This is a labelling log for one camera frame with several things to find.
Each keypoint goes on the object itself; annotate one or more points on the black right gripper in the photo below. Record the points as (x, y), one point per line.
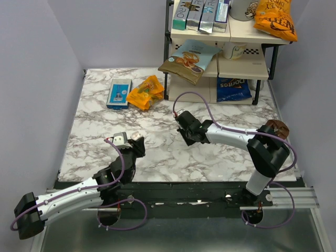
(188, 142)

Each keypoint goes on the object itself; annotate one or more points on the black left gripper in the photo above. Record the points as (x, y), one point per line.
(138, 147)

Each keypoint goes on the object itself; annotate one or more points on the white earbud case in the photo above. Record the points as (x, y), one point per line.
(136, 135)

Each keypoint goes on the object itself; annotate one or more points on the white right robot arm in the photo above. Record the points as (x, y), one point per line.
(267, 151)

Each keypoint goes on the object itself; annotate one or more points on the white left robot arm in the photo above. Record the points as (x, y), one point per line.
(33, 213)

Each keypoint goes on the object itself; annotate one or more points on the blue Doritos bag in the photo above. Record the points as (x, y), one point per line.
(232, 89)

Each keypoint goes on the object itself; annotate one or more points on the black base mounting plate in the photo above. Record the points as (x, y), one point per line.
(182, 200)

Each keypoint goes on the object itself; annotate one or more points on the orange snack bag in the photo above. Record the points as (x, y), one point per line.
(146, 94)

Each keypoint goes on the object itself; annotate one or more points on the blue razor box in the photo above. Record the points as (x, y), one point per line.
(119, 90)

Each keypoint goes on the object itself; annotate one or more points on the teal gold chip bag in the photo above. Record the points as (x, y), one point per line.
(190, 61)

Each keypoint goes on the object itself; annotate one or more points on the white mug on shelf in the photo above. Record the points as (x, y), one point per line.
(233, 50)

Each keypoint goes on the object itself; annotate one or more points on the black beige shelf rack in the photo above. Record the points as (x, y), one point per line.
(257, 62)

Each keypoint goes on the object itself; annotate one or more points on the blue white box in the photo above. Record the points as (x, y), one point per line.
(221, 16)

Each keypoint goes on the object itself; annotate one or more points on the teal toothpaste box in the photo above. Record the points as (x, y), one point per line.
(180, 16)

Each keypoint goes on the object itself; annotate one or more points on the white printed cup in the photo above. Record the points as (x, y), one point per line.
(243, 10)

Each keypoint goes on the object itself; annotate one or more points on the orange honey dijon chip bag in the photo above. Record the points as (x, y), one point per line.
(273, 17)

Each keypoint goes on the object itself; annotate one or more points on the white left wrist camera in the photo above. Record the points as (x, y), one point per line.
(120, 140)

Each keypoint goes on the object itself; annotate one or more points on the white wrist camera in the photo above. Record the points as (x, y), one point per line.
(180, 112)
(120, 140)

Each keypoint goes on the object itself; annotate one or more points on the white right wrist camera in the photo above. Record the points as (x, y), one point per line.
(180, 112)

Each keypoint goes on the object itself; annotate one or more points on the grey aluminium frame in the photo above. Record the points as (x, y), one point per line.
(279, 198)

